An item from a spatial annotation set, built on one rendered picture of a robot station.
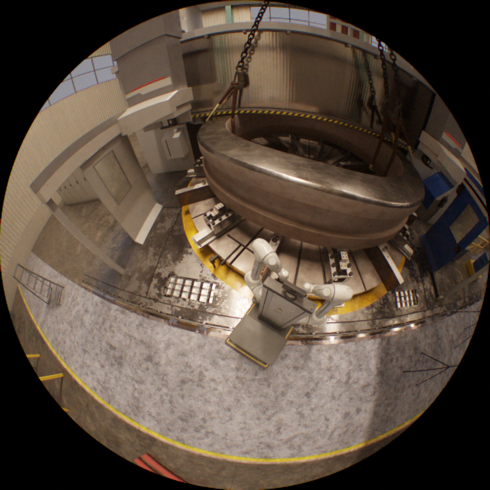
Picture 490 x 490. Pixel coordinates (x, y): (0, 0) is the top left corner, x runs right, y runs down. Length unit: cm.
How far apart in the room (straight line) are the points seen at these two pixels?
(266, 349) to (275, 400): 128
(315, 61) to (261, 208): 378
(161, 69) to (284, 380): 536
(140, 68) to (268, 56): 261
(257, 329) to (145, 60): 446
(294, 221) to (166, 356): 287
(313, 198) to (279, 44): 377
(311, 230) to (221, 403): 284
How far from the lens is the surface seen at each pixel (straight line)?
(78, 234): 327
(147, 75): 368
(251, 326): 185
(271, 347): 185
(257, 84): 448
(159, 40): 364
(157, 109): 313
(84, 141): 322
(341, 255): 245
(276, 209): 217
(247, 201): 233
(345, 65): 484
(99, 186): 344
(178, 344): 295
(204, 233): 292
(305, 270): 272
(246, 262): 267
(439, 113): 502
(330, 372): 303
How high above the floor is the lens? 268
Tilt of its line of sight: 57 degrees down
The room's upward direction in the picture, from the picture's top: 5 degrees counter-clockwise
